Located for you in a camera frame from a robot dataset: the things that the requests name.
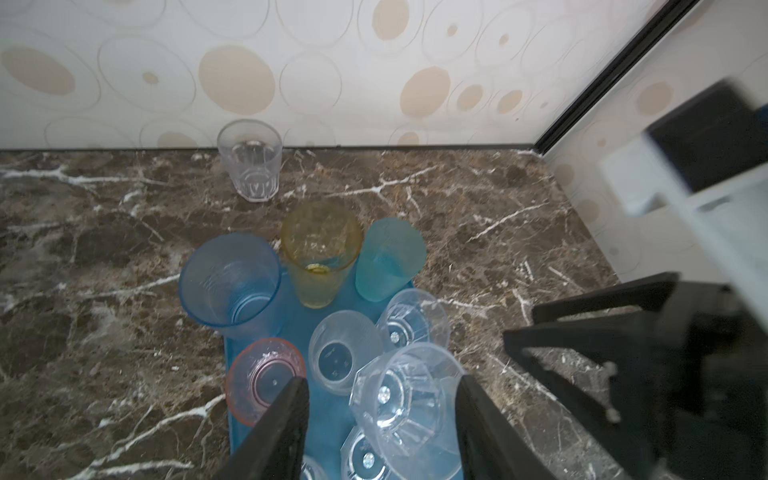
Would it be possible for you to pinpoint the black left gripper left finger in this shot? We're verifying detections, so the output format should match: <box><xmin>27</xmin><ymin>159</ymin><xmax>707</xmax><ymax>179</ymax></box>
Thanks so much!
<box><xmin>213</xmin><ymin>377</ymin><xmax>310</xmax><ymax>479</ymax></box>

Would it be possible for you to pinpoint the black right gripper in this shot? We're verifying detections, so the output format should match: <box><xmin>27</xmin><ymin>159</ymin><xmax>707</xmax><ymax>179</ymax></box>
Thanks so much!
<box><xmin>503</xmin><ymin>272</ymin><xmax>767</xmax><ymax>479</ymax></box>

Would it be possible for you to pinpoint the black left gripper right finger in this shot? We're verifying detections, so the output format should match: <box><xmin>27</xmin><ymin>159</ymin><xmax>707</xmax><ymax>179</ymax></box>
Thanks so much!
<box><xmin>455</xmin><ymin>375</ymin><xmax>554</xmax><ymax>480</ymax></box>

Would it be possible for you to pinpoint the pink plastic glass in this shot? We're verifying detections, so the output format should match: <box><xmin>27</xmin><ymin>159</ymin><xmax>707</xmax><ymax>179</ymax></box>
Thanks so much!
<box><xmin>225</xmin><ymin>337</ymin><xmax>306</xmax><ymax>427</ymax></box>

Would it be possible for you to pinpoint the clear short faceted glass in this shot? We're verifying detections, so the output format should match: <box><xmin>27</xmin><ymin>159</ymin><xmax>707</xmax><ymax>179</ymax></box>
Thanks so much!
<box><xmin>349</xmin><ymin>342</ymin><xmax>465</xmax><ymax>479</ymax></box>

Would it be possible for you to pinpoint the frosted textured clear glass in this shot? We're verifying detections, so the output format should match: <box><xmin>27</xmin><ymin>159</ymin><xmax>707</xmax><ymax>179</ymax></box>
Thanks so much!
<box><xmin>308</xmin><ymin>310</ymin><xmax>384</xmax><ymax>396</ymax></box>

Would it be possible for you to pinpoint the blue tall plastic glass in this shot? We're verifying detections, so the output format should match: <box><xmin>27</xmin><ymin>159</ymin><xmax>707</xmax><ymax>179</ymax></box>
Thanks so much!
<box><xmin>178</xmin><ymin>232</ymin><xmax>283</xmax><ymax>340</ymax></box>

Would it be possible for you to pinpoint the yellow tall plastic glass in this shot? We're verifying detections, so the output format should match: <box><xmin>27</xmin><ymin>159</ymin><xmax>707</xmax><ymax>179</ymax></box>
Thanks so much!
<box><xmin>280</xmin><ymin>200</ymin><xmax>363</xmax><ymax>309</ymax></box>

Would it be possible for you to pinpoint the green textured plastic glass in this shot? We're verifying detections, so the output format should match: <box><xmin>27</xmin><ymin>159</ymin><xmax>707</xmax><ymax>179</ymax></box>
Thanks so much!
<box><xmin>355</xmin><ymin>218</ymin><xmax>427</xmax><ymax>302</ymax></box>

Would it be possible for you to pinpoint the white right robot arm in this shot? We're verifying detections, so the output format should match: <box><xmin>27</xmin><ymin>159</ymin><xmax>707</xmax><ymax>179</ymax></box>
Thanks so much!
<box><xmin>503</xmin><ymin>80</ymin><xmax>767</xmax><ymax>479</ymax></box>

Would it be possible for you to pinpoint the teal plastic tray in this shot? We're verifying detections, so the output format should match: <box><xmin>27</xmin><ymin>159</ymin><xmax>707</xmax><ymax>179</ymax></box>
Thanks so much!
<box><xmin>223</xmin><ymin>272</ymin><xmax>466</xmax><ymax>480</ymax></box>

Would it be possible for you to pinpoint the black corner frame post right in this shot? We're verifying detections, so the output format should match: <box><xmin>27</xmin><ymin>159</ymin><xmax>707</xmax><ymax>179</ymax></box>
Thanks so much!
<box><xmin>533</xmin><ymin>0</ymin><xmax>699</xmax><ymax>154</ymax></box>

